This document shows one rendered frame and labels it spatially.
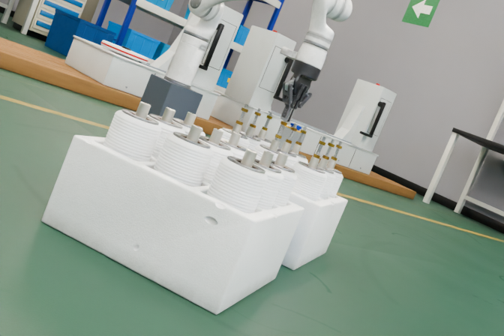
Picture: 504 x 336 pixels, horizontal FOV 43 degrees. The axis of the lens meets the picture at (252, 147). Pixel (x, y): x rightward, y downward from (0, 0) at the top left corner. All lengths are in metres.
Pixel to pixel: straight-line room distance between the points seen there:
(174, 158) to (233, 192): 0.13
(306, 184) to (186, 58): 0.74
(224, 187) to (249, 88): 3.39
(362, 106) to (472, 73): 2.18
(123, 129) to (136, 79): 2.64
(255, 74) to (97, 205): 3.38
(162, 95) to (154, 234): 1.06
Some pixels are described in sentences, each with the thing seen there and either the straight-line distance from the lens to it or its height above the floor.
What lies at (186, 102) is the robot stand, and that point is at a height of 0.26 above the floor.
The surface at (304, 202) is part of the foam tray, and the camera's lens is 1.64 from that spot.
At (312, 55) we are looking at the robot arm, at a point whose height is 0.53.
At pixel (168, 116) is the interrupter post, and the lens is 1.37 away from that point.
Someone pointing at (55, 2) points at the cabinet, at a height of 0.42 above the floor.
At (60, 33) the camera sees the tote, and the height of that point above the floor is 0.17.
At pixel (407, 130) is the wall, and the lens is 7.59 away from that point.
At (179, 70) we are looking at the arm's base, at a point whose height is 0.35.
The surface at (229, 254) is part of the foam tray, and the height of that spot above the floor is 0.11.
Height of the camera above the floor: 0.39
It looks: 5 degrees down
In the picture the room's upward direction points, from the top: 22 degrees clockwise
